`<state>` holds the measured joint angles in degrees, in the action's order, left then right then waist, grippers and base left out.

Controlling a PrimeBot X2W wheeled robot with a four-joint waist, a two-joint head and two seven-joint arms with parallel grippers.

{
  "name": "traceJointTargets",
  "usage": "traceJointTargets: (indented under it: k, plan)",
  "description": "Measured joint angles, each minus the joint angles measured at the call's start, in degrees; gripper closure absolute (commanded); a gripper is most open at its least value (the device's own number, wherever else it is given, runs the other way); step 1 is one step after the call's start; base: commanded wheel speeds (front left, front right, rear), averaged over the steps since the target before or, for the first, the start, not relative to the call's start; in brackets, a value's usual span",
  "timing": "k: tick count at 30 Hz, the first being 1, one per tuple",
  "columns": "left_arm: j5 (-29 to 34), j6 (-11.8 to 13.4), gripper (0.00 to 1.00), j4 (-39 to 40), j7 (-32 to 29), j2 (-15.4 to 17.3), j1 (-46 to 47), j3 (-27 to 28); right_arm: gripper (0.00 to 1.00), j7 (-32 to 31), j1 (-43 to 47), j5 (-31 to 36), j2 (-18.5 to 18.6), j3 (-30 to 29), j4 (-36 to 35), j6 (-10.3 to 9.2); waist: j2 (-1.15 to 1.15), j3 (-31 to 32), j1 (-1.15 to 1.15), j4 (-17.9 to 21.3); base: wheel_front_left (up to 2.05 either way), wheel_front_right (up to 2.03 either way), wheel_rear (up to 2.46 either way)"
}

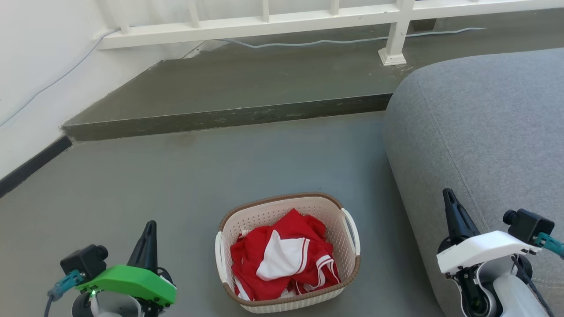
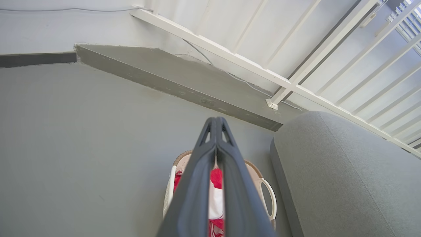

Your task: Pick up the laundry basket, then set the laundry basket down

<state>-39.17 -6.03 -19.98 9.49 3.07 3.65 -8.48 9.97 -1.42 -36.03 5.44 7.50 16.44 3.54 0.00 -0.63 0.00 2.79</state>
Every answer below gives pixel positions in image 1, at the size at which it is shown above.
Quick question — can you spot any grey fabric sofa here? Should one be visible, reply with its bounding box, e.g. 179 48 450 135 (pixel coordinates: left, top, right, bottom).
383 48 564 317

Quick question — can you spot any white wooden railing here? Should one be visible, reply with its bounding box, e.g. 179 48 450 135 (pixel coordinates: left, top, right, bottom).
95 0 564 66

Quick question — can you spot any thin grey wall cable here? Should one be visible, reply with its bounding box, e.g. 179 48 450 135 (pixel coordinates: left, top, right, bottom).
0 26 487 128

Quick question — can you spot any red and white garment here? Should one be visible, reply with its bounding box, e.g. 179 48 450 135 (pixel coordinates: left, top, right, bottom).
230 209 341 302

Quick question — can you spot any black baseboard strip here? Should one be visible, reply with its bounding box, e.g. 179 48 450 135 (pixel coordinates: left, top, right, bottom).
0 134 73 199

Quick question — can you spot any teal plug left camera cable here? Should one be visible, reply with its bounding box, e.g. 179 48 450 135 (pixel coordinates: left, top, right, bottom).
43 269 84 317

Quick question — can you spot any raised grey concrete step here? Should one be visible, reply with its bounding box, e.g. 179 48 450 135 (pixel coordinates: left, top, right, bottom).
61 9 564 142

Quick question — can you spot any teal plug right camera cable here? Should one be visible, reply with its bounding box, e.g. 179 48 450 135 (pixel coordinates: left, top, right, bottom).
533 232 564 259

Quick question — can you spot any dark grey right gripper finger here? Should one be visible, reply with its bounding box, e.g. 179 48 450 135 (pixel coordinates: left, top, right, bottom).
443 188 481 247

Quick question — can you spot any cream perforated laundry basket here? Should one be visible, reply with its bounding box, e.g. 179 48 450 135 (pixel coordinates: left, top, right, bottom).
215 192 361 314

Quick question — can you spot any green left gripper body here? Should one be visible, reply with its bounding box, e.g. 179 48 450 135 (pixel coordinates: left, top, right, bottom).
73 264 178 317

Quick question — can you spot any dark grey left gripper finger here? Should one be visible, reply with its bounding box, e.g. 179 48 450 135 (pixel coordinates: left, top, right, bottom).
128 220 158 271

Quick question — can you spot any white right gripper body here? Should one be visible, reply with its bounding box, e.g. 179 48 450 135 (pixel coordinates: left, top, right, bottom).
436 230 542 276

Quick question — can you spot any teal plug camera cable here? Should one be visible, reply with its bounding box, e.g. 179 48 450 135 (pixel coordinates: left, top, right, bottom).
43 269 84 317
533 232 564 259

